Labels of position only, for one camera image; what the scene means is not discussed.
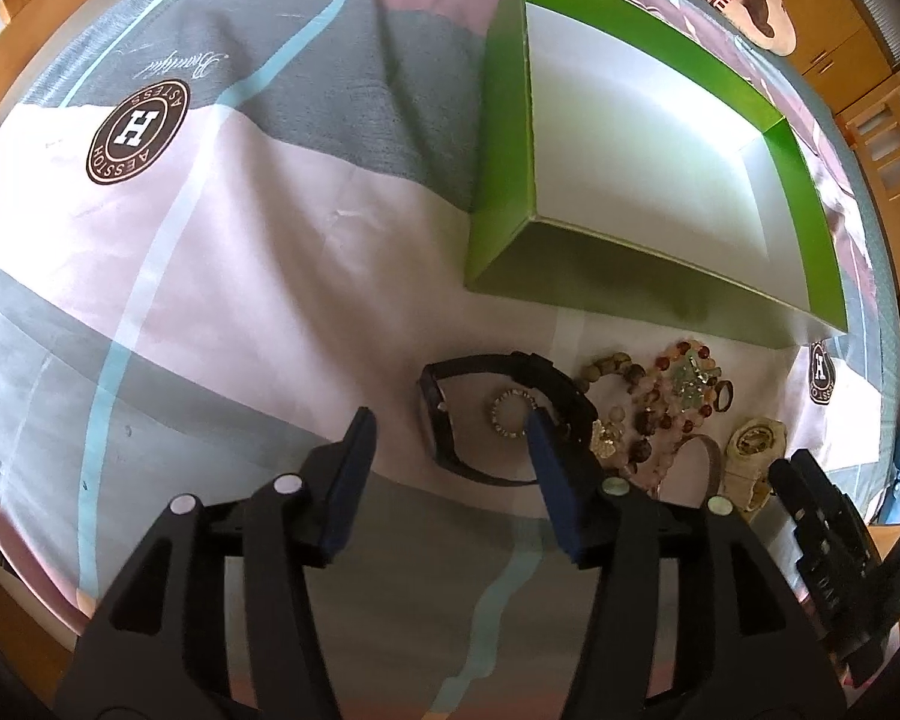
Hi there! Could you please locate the pink grey plaid bedsheet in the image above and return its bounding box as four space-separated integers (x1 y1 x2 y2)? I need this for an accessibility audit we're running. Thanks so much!
0 0 899 718

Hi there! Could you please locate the wooden wardrobe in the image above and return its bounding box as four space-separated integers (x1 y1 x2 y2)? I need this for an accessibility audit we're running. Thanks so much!
782 0 900 289

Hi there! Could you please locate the green cardboard box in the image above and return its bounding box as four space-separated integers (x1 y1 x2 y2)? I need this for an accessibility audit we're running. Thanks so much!
464 0 847 348

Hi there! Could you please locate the cream shell bracelet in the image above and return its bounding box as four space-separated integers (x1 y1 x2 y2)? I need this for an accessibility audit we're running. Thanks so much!
721 416 790 525

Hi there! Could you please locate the small rhinestone ring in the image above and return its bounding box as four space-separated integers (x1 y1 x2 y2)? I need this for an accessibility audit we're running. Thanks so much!
489 386 541 439

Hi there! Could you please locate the brown bead bracelet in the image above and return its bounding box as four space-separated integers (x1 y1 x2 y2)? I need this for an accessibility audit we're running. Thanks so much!
578 351 657 478

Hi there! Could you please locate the pink bead bracelet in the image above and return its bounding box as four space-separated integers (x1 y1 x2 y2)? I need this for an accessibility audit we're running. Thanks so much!
629 380 699 490

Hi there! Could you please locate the red bead bracelet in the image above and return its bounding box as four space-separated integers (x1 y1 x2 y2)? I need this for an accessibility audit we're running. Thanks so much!
653 340 722 421

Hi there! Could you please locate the black wristwatch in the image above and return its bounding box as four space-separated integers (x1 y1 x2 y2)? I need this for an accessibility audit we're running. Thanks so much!
418 351 598 489

